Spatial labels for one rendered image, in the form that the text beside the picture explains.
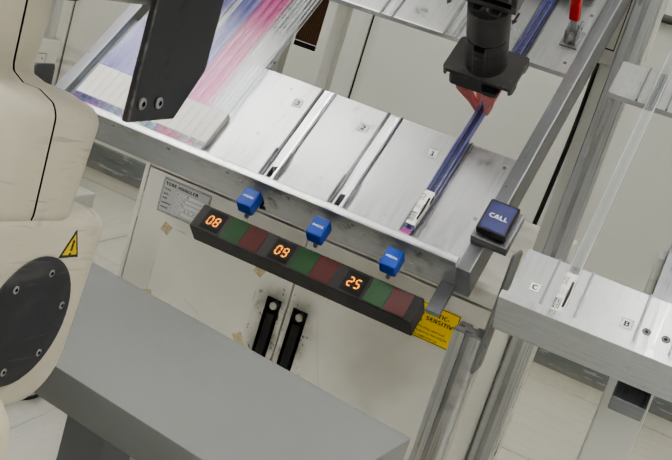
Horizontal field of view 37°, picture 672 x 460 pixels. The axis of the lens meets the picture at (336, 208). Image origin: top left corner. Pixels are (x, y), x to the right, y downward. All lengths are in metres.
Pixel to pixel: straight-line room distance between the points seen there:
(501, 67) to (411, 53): 2.02
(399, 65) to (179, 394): 2.48
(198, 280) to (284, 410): 0.82
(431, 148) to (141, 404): 0.62
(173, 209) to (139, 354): 0.79
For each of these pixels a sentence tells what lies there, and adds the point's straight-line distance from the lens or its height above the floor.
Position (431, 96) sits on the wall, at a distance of 3.34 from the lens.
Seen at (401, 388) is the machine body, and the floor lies 0.40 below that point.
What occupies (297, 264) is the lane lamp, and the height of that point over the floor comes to 0.65.
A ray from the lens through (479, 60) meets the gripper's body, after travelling 1.34.
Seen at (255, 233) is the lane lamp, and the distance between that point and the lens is 1.35.
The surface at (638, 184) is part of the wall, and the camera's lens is 3.21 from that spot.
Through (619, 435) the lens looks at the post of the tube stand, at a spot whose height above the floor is 0.57.
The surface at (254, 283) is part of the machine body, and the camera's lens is 1.77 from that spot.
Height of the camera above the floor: 1.04
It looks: 14 degrees down
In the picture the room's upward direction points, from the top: 17 degrees clockwise
